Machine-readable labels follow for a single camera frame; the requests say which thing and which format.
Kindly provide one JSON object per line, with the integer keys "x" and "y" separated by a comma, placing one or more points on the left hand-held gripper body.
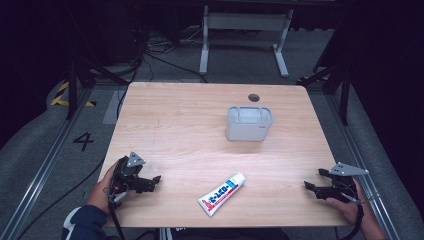
{"x": 126, "y": 173}

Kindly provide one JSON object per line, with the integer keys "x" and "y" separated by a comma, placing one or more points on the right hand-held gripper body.
{"x": 343, "y": 188}

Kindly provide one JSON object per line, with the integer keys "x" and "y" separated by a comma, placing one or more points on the person's right hand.
{"x": 353, "y": 210}

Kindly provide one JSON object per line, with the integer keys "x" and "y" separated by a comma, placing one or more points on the person's left hand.
{"x": 100, "y": 196}

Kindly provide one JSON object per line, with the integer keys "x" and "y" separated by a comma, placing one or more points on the grey floor plate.
{"x": 113, "y": 108}

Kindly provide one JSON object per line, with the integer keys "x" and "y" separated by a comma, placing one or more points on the white toothpaste tube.
{"x": 221, "y": 195}

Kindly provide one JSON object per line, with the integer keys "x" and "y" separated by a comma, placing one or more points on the black tripod stand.
{"x": 345, "y": 90}
{"x": 72, "y": 90}

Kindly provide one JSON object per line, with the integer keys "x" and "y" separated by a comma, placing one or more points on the white plastic container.
{"x": 248, "y": 128}

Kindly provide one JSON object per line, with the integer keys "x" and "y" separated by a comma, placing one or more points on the yellow black floor tape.
{"x": 60, "y": 98}

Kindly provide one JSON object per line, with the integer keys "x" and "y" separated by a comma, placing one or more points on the aluminium floor rail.
{"x": 40, "y": 173}
{"x": 363, "y": 156}

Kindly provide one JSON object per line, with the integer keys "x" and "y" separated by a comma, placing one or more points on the grey metal desk frame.
{"x": 245, "y": 21}

